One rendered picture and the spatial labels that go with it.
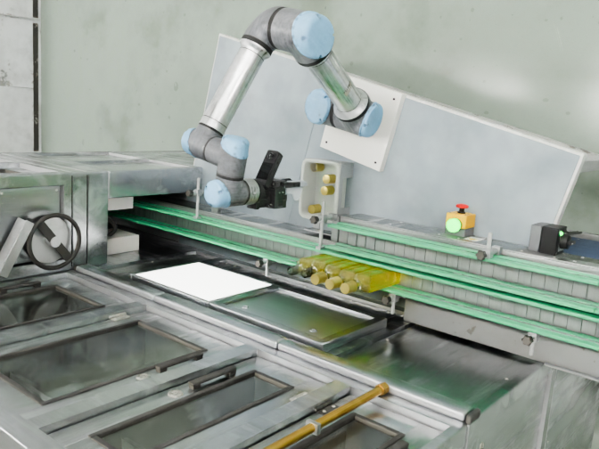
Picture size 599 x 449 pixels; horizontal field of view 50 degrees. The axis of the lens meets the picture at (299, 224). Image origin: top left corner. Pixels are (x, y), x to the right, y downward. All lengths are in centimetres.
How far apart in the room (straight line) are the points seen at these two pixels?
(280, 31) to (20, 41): 389
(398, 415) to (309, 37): 98
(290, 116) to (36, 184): 97
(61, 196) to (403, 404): 152
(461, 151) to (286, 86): 79
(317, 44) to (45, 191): 120
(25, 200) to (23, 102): 309
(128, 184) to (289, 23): 116
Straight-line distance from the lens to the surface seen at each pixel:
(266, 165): 184
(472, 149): 213
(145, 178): 270
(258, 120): 266
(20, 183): 242
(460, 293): 205
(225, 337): 191
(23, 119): 551
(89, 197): 256
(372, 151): 228
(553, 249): 197
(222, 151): 170
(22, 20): 553
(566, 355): 197
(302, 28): 174
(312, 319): 201
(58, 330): 201
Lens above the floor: 269
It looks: 50 degrees down
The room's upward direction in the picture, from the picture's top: 99 degrees counter-clockwise
